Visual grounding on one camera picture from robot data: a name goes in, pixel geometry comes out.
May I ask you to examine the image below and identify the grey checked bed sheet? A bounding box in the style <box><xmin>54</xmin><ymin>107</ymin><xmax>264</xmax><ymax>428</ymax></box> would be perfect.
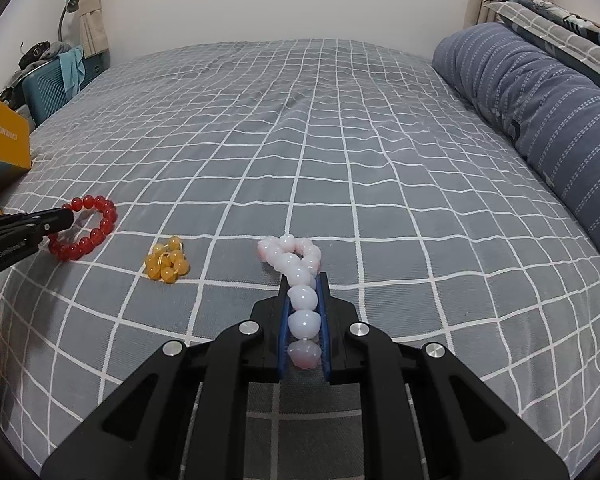
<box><xmin>0</xmin><ymin>37</ymin><xmax>600</xmax><ymax>480</ymax></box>

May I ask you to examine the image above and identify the red bead bracelet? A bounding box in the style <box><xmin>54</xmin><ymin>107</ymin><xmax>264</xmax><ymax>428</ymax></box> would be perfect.
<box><xmin>47</xmin><ymin>195</ymin><xmax>118</xmax><ymax>262</ymax></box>

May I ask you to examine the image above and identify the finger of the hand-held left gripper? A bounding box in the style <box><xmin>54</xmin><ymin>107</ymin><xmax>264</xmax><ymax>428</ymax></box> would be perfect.
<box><xmin>0</xmin><ymin>208</ymin><xmax>76</xmax><ymax>242</ymax></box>

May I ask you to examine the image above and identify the blue and yellow cardboard box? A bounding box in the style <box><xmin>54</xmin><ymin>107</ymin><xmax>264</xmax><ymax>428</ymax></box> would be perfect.
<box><xmin>0</xmin><ymin>89</ymin><xmax>33</xmax><ymax>218</ymax></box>

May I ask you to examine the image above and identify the blue desk lamp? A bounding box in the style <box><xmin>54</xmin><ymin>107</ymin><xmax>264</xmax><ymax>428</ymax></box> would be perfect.
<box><xmin>57</xmin><ymin>0</ymin><xmax>81</xmax><ymax>43</ymax></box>

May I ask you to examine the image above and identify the blue striped pillow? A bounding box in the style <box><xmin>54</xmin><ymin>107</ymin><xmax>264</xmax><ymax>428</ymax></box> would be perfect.
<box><xmin>432</xmin><ymin>22</ymin><xmax>600</xmax><ymax>281</ymax></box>

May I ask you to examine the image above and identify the pink white bead bracelet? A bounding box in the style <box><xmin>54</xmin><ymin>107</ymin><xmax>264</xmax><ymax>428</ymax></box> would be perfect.
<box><xmin>257</xmin><ymin>235</ymin><xmax>326</xmax><ymax>371</ymax></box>

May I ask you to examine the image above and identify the dark bag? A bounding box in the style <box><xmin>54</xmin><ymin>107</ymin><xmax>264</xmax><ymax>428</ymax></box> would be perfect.
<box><xmin>19</xmin><ymin>40</ymin><xmax>71</xmax><ymax>68</ymax></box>

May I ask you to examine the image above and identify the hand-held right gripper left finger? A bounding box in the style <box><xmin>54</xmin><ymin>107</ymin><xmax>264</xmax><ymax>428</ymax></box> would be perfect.
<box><xmin>40</xmin><ymin>280</ymin><xmax>293</xmax><ymax>480</ymax></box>

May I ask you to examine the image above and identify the yellow bead bracelet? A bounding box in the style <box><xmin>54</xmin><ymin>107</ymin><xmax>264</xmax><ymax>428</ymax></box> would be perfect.
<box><xmin>145</xmin><ymin>236</ymin><xmax>190</xmax><ymax>285</ymax></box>

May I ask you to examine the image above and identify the teal suitcase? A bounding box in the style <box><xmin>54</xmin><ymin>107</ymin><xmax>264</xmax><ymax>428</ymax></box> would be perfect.
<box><xmin>22</xmin><ymin>52</ymin><xmax>106</xmax><ymax>126</ymax></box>

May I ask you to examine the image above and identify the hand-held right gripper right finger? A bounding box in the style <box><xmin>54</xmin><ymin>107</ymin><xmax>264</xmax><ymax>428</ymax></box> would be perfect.
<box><xmin>315</xmin><ymin>272</ymin><xmax>571</xmax><ymax>480</ymax></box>

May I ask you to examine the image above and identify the teal cloth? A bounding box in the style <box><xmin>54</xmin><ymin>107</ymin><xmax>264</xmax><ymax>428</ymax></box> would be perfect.
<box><xmin>59</xmin><ymin>46</ymin><xmax>86</xmax><ymax>96</ymax></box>

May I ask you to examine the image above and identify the grey checked quilt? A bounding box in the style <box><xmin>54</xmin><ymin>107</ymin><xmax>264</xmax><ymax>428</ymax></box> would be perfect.
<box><xmin>482</xmin><ymin>0</ymin><xmax>600</xmax><ymax>106</ymax></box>

